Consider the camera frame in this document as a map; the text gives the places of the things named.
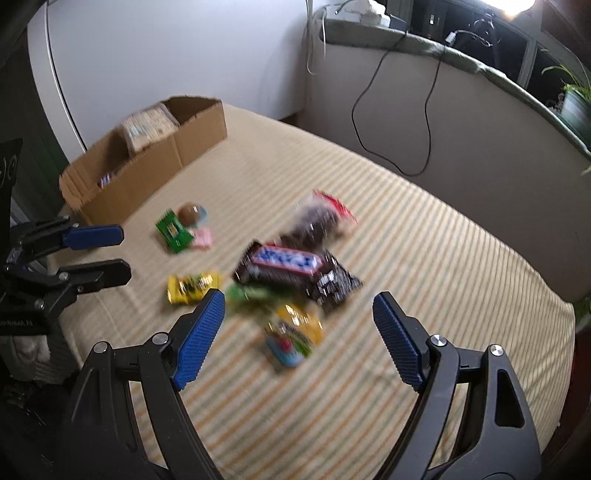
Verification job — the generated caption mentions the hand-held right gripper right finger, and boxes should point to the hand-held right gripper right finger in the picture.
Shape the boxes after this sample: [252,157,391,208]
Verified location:
[365,292,543,480]

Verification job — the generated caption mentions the dark brown chocolate bar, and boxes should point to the dark brown chocolate bar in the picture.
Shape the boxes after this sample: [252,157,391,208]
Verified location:
[295,249,364,317]

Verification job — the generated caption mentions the white cable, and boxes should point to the white cable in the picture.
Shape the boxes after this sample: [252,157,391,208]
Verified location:
[304,0,329,77]

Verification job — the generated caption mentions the bagged bread loaf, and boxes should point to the bagged bread loaf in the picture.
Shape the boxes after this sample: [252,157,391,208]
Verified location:
[120,104,180,155]

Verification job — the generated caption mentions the potted green plant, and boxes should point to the potted green plant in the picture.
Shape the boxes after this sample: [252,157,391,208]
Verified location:
[542,48,591,148]

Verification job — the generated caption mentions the black cable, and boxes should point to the black cable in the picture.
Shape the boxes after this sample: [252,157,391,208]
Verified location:
[352,28,443,177]

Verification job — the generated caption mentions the brown round chocolate ball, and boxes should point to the brown round chocolate ball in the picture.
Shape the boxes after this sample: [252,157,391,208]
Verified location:
[178,202,208,228]

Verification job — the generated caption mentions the yellow clear candy packet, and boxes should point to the yellow clear candy packet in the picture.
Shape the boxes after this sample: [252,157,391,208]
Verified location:
[264,302,325,358]

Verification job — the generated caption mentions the pink candy packet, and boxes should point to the pink candy packet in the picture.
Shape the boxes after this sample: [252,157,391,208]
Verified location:
[191,226,215,250]

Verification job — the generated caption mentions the white power strip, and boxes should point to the white power strip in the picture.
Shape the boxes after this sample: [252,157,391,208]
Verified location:
[323,0,391,26]

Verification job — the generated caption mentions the blue egg-shaped candy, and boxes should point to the blue egg-shaped candy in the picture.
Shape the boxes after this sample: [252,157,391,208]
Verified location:
[265,335,306,368]

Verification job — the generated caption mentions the striped bed sheet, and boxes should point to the striped bed sheet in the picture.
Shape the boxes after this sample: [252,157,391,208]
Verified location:
[60,104,578,480]

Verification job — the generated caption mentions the brown cardboard box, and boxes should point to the brown cardboard box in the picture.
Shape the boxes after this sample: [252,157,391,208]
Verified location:
[59,95,228,227]

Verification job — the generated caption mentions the yellow snack packet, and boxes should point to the yellow snack packet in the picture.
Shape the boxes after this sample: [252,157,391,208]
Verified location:
[167,272,223,306]

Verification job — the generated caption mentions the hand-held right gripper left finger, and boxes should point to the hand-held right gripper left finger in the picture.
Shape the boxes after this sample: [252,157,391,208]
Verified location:
[58,288,227,480]

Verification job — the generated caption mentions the green candy wrapper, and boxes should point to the green candy wrapper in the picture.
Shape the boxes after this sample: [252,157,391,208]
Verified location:
[225,282,273,317]

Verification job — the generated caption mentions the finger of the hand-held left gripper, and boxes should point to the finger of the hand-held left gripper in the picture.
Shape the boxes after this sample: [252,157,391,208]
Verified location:
[11,218,124,264]
[4,258,132,324]

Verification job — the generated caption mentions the chocolate bar with blue label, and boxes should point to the chocolate bar with blue label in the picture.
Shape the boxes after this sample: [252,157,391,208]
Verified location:
[233,241,324,289]

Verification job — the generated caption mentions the clear bag of dark dates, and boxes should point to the clear bag of dark dates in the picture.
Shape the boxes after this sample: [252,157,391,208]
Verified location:
[279,189,360,252]

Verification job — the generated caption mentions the green snack packet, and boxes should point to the green snack packet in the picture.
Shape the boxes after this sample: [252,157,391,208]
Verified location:
[156,209,195,254]

